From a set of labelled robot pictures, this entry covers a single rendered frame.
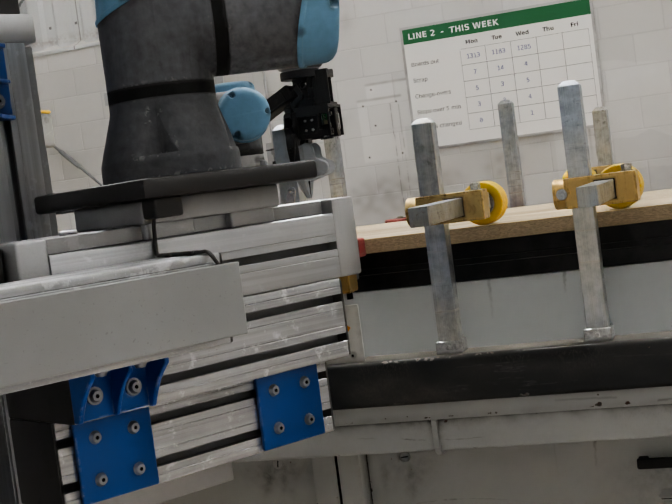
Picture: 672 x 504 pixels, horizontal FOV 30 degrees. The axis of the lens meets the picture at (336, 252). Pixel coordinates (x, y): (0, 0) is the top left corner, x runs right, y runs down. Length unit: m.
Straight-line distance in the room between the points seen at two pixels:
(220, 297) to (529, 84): 8.25
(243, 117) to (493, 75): 7.71
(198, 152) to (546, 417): 1.03
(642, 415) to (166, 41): 1.13
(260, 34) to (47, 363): 0.45
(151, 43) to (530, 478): 1.36
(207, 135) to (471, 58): 8.17
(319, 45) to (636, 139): 7.97
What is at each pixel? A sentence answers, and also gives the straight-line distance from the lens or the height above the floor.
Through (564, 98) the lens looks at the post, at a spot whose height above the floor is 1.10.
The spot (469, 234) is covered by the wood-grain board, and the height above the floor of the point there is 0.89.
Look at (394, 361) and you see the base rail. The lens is 2.15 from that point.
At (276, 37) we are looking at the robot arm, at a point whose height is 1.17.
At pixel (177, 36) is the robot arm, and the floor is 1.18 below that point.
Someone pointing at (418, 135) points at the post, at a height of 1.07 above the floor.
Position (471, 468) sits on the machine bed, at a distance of 2.44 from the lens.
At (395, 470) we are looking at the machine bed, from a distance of 2.48.
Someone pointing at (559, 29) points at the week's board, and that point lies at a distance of 9.35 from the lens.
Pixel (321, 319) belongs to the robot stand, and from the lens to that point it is 1.41.
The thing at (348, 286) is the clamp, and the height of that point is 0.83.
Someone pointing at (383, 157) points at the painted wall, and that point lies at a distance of 9.63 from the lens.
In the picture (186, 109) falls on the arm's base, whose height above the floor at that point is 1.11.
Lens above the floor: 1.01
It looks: 3 degrees down
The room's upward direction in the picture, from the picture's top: 8 degrees counter-clockwise
